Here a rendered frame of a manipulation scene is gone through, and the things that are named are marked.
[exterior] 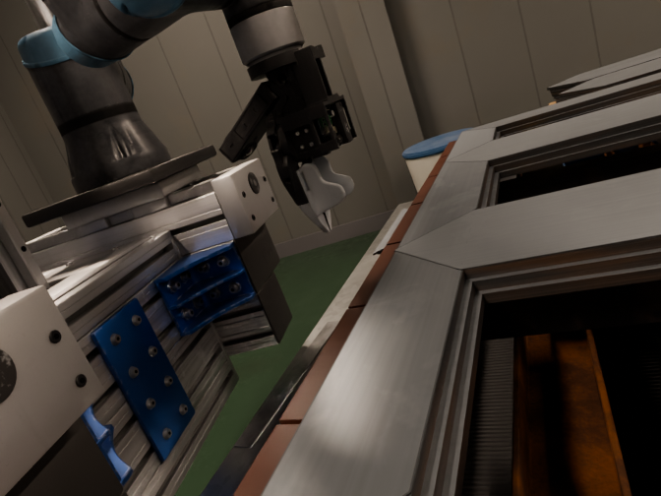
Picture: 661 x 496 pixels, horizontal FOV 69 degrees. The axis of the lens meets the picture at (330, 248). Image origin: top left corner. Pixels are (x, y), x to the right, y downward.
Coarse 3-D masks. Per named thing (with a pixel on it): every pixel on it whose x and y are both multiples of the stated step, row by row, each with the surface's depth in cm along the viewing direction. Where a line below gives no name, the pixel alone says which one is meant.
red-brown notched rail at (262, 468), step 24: (408, 216) 78; (384, 264) 62; (360, 288) 57; (360, 312) 51; (336, 336) 48; (312, 384) 41; (288, 408) 39; (288, 432) 36; (264, 456) 34; (264, 480) 32
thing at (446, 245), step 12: (468, 216) 60; (444, 228) 59; (456, 228) 58; (468, 228) 56; (420, 240) 58; (432, 240) 57; (444, 240) 55; (456, 240) 54; (420, 252) 55; (432, 252) 53; (444, 252) 52; (456, 252) 51; (444, 264) 49; (456, 264) 48
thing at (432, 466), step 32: (608, 96) 103; (640, 96) 100; (512, 128) 111; (640, 128) 75; (512, 160) 83; (544, 160) 80; (544, 256) 43; (576, 256) 42; (608, 256) 42; (640, 256) 40; (480, 288) 46; (512, 288) 44; (544, 288) 43; (576, 288) 42; (480, 320) 42; (448, 352) 36; (448, 384) 33; (448, 416) 30; (448, 448) 29; (416, 480) 25; (448, 480) 27
